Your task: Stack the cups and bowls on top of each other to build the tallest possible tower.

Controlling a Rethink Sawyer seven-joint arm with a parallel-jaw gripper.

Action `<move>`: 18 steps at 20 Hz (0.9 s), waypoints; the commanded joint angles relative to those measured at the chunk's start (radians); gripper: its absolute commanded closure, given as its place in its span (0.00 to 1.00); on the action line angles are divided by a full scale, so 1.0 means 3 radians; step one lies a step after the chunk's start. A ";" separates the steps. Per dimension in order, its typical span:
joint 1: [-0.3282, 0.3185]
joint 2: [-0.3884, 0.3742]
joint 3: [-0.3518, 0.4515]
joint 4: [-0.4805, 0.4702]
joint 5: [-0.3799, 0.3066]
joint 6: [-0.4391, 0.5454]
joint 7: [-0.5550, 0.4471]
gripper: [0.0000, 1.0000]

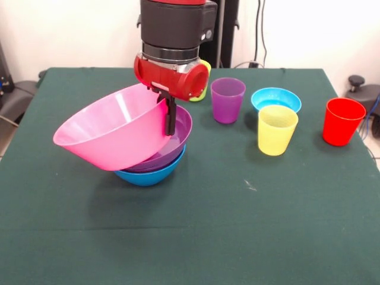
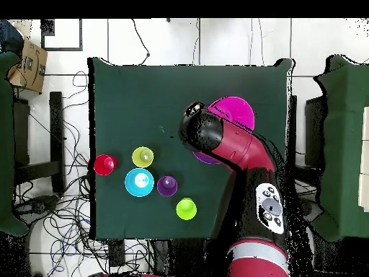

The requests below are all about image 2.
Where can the large pink bowl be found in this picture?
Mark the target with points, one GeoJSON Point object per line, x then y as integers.
{"type": "Point", "coordinates": [236, 112]}

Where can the large purple bowl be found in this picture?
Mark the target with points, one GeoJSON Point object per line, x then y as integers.
{"type": "Point", "coordinates": [206, 159]}

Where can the purple cup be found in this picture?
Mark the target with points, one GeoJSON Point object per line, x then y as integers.
{"type": "Point", "coordinates": [164, 187]}

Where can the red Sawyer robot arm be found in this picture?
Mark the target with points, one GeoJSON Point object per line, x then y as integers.
{"type": "Point", "coordinates": [245, 147]}

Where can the dark green table cloth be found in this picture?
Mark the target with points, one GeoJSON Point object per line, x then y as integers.
{"type": "Point", "coordinates": [144, 95]}

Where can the yellow cup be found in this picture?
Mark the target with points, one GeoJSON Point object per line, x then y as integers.
{"type": "Point", "coordinates": [138, 158]}

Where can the small light blue bowl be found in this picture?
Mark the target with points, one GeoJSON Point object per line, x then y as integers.
{"type": "Point", "coordinates": [135, 184]}

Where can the green cup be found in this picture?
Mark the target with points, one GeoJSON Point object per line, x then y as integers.
{"type": "Point", "coordinates": [186, 210]}

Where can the red cup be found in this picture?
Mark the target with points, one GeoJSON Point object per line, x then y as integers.
{"type": "Point", "coordinates": [102, 166]}

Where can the black stand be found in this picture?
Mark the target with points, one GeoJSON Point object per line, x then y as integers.
{"type": "Point", "coordinates": [314, 129]}
{"type": "Point", "coordinates": [56, 129]}

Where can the green covered side table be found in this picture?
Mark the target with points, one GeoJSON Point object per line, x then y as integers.
{"type": "Point", "coordinates": [346, 144]}
{"type": "Point", "coordinates": [5, 144]}

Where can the black power strip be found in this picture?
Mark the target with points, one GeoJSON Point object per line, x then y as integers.
{"type": "Point", "coordinates": [116, 254]}

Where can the cardboard box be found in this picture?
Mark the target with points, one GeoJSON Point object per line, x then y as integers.
{"type": "Point", "coordinates": [28, 66]}

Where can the dark blue fabric item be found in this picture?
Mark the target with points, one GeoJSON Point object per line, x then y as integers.
{"type": "Point", "coordinates": [10, 37]}

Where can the black floor frame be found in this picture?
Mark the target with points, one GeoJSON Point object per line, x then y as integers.
{"type": "Point", "coordinates": [62, 49]}

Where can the black pedestal leg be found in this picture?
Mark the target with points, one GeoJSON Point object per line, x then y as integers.
{"type": "Point", "coordinates": [40, 203]}
{"type": "Point", "coordinates": [311, 210]}

